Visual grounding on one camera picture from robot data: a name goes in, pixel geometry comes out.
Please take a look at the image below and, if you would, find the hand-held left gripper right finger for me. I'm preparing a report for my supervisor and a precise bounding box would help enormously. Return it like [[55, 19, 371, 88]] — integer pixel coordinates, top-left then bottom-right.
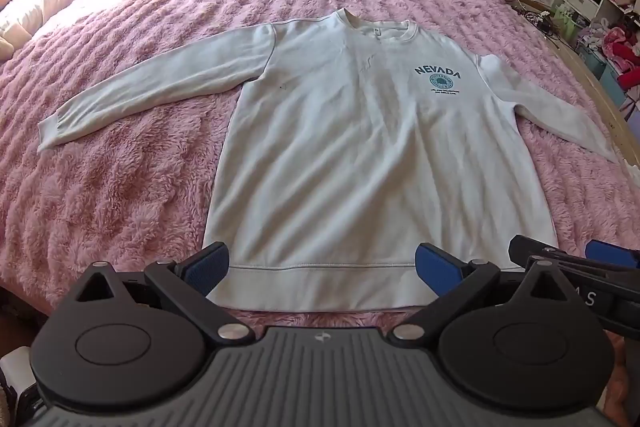
[[392, 243, 581, 343]]

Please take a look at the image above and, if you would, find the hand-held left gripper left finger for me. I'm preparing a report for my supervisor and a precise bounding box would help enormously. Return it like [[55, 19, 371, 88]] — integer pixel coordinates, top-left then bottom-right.
[[75, 242, 256, 345]]

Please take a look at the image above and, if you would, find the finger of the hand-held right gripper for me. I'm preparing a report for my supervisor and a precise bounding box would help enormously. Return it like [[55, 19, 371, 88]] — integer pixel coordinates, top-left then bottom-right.
[[586, 239, 640, 269], [508, 234, 640, 288]]

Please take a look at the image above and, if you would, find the white printed sweatshirt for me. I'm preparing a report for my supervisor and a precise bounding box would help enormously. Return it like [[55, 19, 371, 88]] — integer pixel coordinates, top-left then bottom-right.
[[37, 7, 623, 313]]

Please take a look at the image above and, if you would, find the pile of pink clothes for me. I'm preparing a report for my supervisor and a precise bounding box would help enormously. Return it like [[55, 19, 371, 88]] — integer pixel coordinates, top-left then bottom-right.
[[580, 19, 640, 108]]

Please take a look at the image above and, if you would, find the pink fuzzy blanket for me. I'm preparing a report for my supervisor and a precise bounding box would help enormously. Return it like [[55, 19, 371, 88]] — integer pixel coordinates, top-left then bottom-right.
[[0, 0, 640, 348]]

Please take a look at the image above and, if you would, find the green plastic basket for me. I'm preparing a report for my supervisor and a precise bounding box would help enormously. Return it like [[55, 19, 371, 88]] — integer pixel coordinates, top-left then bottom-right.
[[552, 4, 584, 44]]

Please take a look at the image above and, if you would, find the tangle of black cables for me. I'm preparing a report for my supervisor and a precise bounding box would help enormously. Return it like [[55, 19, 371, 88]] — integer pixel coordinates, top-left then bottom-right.
[[520, 4, 558, 38]]

